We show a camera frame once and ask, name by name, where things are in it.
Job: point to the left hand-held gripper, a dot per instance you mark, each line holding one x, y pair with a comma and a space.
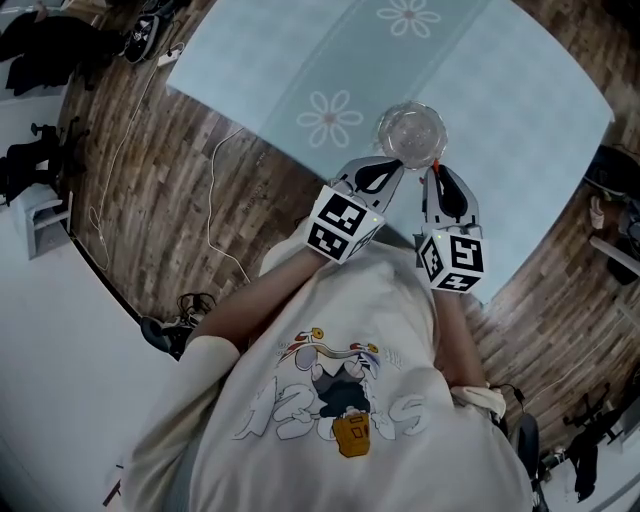
340, 222

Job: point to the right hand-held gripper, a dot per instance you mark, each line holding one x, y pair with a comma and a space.
455, 260

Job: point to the small orange object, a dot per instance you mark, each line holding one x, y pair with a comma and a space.
436, 166

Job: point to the glass plate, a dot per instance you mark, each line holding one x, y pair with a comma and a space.
410, 135

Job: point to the person's left forearm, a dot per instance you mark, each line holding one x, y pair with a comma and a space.
260, 305

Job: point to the person's right forearm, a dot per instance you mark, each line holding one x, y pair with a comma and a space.
460, 340

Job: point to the cream printed shirt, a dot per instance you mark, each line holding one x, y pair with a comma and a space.
350, 310

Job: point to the light blue floral tablecloth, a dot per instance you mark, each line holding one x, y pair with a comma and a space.
300, 60

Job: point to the white power strip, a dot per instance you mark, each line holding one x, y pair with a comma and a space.
170, 55

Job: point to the black grey office chair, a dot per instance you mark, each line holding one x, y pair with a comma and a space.
528, 440

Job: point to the black chair base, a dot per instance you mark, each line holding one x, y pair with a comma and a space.
595, 425

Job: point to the black white sneaker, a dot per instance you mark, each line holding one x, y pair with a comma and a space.
140, 37

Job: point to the white shelf unit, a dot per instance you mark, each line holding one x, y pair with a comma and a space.
45, 222

